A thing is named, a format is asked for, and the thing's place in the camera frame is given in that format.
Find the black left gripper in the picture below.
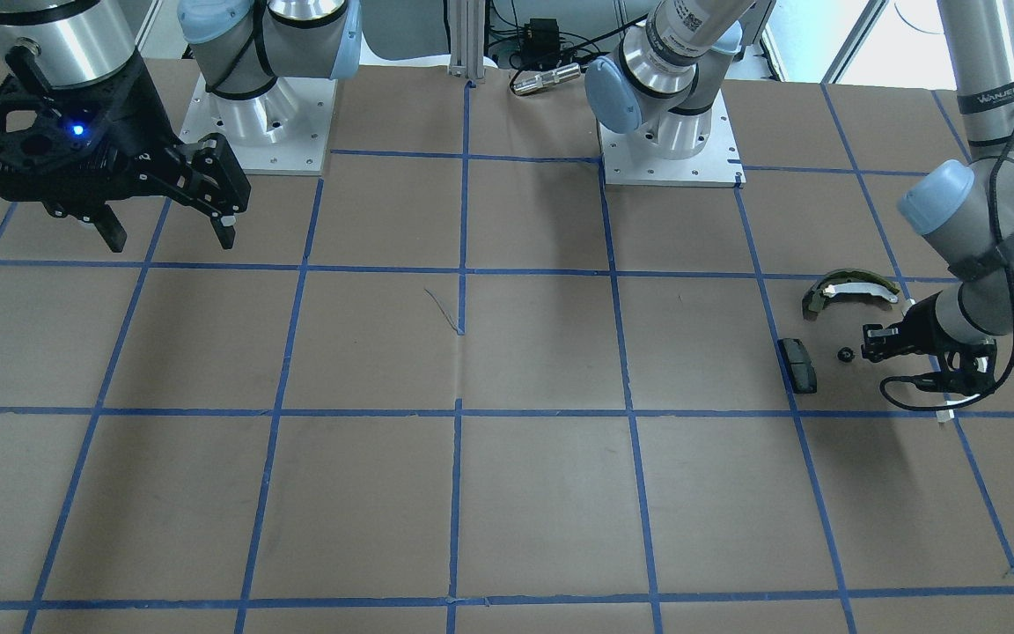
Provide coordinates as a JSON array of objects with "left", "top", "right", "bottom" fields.
[{"left": 861, "top": 304, "right": 997, "bottom": 397}]

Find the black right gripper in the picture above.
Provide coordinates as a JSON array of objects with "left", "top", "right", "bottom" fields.
[{"left": 0, "top": 53, "right": 251, "bottom": 253}]

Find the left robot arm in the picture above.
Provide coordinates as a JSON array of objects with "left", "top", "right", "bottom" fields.
[{"left": 584, "top": 1, "right": 1014, "bottom": 406}]

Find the olive curved brake shoe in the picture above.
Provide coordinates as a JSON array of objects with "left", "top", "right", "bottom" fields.
[{"left": 801, "top": 268, "right": 900, "bottom": 320}]

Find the dark brake pad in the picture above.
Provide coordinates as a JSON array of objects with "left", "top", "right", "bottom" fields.
[{"left": 777, "top": 337, "right": 819, "bottom": 394}]

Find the black power brick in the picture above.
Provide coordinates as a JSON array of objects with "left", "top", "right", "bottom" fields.
[{"left": 519, "top": 18, "right": 561, "bottom": 70}]

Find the silver cylindrical tool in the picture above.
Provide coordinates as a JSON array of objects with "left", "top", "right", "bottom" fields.
[{"left": 511, "top": 62, "right": 581, "bottom": 97}]

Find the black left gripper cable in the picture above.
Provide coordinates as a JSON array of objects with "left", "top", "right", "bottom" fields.
[{"left": 878, "top": 0, "right": 1014, "bottom": 412}]

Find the white curved plastic bracket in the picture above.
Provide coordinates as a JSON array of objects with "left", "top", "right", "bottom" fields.
[{"left": 898, "top": 294, "right": 997, "bottom": 401}]

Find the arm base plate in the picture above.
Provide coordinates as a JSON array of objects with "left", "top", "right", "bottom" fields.
[
  {"left": 597, "top": 93, "right": 747, "bottom": 188},
  {"left": 180, "top": 77, "right": 341, "bottom": 177}
]

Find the aluminium frame post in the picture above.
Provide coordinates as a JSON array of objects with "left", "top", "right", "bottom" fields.
[{"left": 445, "top": 0, "right": 488, "bottom": 85}]

